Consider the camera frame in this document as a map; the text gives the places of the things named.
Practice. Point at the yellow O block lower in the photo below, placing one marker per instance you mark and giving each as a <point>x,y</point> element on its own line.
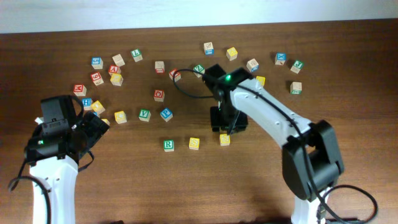
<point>106,121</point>

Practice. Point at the yellow C block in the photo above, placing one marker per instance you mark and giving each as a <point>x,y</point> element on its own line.
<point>120,117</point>

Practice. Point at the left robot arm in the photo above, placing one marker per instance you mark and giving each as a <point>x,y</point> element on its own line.
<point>53,154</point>

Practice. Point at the red side plain block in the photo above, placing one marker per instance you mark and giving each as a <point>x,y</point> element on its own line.
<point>159,66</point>

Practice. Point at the green L block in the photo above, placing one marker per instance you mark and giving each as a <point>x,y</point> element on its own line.
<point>137,55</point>

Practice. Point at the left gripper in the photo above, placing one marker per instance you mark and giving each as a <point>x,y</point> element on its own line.
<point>94,126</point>

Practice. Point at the yellow o block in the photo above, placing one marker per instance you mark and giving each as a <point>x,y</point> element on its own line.
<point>106,121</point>
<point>97,107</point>

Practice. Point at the blue S block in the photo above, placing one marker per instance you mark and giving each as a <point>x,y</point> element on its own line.
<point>97,63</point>

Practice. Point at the blue H block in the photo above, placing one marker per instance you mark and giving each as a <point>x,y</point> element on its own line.
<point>87,103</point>

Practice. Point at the red a block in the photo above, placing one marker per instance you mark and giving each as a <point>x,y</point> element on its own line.
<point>114,69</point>
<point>174,75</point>

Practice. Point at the red 6 block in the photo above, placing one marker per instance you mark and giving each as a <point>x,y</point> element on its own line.
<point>97,78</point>

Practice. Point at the red M block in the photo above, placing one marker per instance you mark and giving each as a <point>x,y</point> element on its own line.
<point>79,90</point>

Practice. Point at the blue P block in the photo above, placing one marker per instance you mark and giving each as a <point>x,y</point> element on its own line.
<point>166,114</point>

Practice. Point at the red A block centre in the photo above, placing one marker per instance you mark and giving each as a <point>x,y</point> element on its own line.
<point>174,75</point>

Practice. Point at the blue X block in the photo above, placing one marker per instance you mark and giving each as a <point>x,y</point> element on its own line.
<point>280,58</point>

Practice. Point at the yellow S block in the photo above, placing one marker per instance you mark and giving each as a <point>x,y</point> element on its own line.
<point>225,140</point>
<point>194,143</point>

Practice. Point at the green J block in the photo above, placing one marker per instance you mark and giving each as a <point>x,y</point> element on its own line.
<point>297,66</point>

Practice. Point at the red Q block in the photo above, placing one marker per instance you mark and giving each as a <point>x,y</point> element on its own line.
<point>159,95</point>

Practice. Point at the red A block left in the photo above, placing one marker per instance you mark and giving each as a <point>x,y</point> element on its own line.
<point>114,69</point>

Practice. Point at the yellow top block far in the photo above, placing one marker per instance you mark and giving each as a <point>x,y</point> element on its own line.
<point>232,53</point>

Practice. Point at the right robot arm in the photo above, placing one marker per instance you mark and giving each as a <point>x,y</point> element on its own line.
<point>311,158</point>

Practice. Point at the blue side block far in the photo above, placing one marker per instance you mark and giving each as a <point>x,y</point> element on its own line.
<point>208,48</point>

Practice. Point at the green V block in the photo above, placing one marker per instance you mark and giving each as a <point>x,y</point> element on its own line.
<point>144,115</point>

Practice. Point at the plain wooden block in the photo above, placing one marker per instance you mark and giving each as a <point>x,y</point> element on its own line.
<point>118,60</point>

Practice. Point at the blue D block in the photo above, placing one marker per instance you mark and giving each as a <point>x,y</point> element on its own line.
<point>252,65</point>

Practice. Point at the yellow block pencil side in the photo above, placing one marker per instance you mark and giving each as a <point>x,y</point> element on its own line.
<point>261,80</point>

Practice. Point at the yellow O block upper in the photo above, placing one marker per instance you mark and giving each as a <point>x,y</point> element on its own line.
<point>97,107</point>

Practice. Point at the green r block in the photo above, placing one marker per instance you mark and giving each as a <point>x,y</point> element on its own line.
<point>296,88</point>
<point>169,145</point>

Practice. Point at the green Z block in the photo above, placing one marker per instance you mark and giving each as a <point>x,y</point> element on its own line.
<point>199,70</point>

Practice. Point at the yellow block upper left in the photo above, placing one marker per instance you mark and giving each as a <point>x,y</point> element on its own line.
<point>116,79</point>

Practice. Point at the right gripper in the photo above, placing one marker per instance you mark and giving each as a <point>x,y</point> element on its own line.
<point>238,125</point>

